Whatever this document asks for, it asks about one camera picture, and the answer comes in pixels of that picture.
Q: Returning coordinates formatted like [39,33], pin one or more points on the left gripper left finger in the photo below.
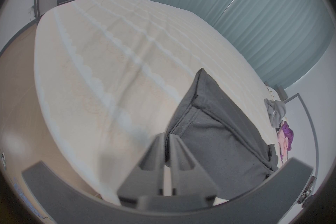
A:
[136,183]

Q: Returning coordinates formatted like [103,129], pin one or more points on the pink garment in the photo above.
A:
[282,143]

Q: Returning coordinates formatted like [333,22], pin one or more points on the grey garment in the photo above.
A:
[277,112]

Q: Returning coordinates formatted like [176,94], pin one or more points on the bed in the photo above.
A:
[118,60]

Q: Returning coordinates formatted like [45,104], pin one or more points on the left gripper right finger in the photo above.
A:
[194,181]

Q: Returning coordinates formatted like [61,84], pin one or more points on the grey bedside table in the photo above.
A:
[282,93]

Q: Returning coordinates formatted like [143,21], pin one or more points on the white printed pillow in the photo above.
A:
[271,93]

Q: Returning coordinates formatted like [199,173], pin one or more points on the black T-shirt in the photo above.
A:
[223,139]

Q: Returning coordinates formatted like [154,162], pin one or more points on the purple garment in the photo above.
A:
[287,133]

